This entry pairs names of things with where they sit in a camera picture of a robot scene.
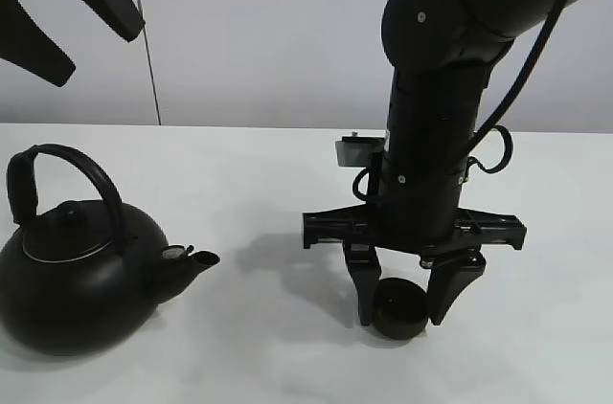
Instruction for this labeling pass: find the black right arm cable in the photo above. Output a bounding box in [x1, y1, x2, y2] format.
[462, 0, 590, 180]

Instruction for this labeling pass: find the small black teacup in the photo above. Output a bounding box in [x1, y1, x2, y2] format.
[373, 278, 428, 341]

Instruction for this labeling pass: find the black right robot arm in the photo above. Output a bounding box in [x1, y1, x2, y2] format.
[303, 0, 578, 340]

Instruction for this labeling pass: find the black round kettle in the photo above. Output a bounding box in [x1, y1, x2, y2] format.
[1, 144, 220, 356]

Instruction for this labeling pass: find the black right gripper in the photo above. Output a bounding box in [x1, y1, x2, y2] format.
[302, 204, 527, 326]

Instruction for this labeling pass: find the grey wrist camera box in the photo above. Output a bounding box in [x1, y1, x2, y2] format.
[335, 132, 384, 168]

